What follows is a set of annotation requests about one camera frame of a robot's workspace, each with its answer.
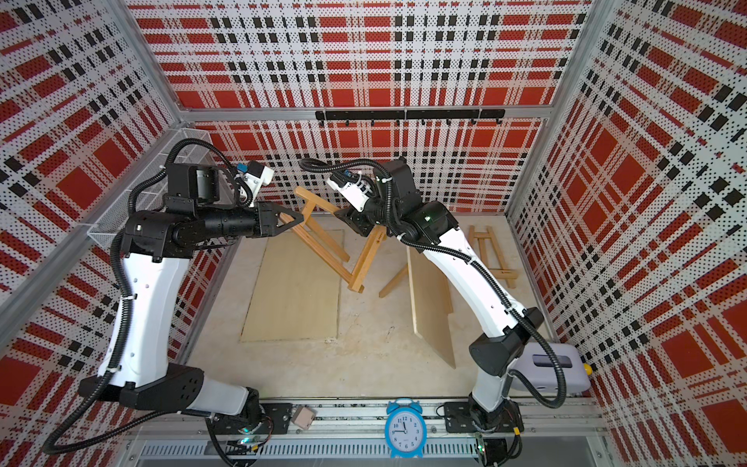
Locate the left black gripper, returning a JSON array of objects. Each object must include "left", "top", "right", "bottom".
[{"left": 196, "top": 202, "right": 303, "bottom": 241}]

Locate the wooden board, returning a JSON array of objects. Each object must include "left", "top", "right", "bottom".
[
  {"left": 240, "top": 233, "right": 340, "bottom": 342},
  {"left": 407, "top": 248, "right": 456, "bottom": 369}
]

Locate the small wooden easel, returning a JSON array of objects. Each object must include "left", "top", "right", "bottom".
[{"left": 468, "top": 225, "right": 519, "bottom": 289}]

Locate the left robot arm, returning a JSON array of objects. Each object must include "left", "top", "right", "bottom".
[{"left": 43, "top": 138, "right": 303, "bottom": 456}]

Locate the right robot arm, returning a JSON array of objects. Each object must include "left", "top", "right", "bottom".
[{"left": 299, "top": 158, "right": 568, "bottom": 433}]

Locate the small brown square block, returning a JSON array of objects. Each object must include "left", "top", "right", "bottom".
[{"left": 291, "top": 406, "right": 317, "bottom": 431}]

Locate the blue alarm clock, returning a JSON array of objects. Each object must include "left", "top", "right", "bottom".
[{"left": 384, "top": 398, "right": 428, "bottom": 458}]

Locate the lavender toaster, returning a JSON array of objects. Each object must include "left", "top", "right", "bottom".
[{"left": 513, "top": 342, "right": 591, "bottom": 397}]

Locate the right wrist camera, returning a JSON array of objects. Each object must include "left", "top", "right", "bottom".
[{"left": 325, "top": 160, "right": 418, "bottom": 214}]

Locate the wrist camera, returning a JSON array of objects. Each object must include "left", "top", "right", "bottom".
[
  {"left": 165, "top": 160, "right": 275, "bottom": 205},
  {"left": 325, "top": 160, "right": 418, "bottom": 214}
]

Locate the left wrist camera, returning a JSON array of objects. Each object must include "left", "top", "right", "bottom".
[{"left": 165, "top": 160, "right": 275, "bottom": 205}]

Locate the black hook rail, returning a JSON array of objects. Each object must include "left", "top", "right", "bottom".
[{"left": 315, "top": 108, "right": 506, "bottom": 125}]

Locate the white wire mesh basket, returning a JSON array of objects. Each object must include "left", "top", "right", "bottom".
[{"left": 86, "top": 127, "right": 214, "bottom": 250}]

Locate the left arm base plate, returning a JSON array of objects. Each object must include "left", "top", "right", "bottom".
[{"left": 209, "top": 401, "right": 293, "bottom": 435}]

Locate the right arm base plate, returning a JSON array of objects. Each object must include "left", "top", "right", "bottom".
[{"left": 444, "top": 399, "right": 524, "bottom": 434}]

